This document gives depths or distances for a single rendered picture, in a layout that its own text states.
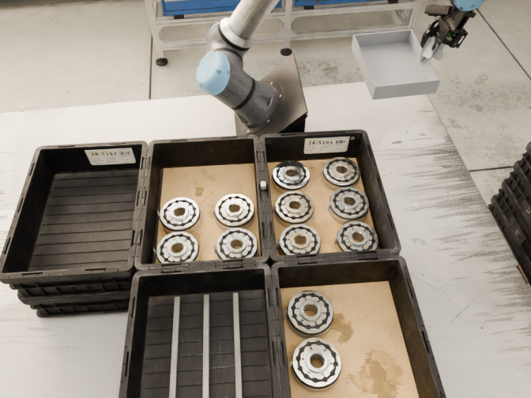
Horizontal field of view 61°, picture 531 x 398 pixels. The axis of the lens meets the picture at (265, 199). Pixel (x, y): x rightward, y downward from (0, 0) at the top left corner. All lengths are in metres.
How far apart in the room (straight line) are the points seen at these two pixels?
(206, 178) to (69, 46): 2.36
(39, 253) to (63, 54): 2.32
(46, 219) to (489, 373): 1.18
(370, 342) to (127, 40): 2.81
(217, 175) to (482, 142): 1.84
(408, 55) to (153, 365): 1.22
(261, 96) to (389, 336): 0.77
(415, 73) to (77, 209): 1.10
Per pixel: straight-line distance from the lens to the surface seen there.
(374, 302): 1.09
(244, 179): 1.26
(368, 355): 1.04
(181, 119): 1.65
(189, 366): 1.03
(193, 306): 1.07
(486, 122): 2.94
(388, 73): 1.54
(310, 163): 1.31
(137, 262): 1.03
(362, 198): 1.21
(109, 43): 3.43
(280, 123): 1.35
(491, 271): 1.39
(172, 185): 1.27
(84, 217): 1.28
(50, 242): 1.27
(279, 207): 1.17
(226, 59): 1.35
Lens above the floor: 1.80
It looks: 53 degrees down
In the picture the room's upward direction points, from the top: straight up
